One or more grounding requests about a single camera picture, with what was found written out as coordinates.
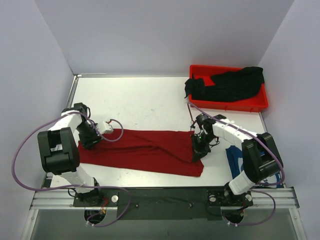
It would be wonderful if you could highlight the blue folded t shirt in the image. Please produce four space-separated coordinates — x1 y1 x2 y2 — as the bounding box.
225 145 284 189

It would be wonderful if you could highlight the red plastic bin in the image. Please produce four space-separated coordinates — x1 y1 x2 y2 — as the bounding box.
188 64 269 113

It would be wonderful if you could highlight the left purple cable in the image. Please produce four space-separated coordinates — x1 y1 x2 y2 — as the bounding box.
11 111 132 228

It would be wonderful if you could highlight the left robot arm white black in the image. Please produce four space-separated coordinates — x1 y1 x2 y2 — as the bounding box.
37 102 103 206

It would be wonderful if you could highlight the black t shirt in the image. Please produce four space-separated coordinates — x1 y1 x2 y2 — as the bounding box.
184 66 265 103

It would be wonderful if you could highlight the aluminium frame rail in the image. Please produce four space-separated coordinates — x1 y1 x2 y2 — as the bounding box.
37 74 299 213

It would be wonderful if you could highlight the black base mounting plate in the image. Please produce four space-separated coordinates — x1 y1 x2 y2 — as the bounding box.
73 186 253 223

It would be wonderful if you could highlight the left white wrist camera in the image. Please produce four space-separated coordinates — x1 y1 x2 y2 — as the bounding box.
96 119 114 135

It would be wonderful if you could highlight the red t shirt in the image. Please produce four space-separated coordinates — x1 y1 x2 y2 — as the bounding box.
78 129 204 177

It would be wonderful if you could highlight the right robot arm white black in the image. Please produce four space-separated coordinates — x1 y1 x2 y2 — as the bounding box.
191 113 284 206

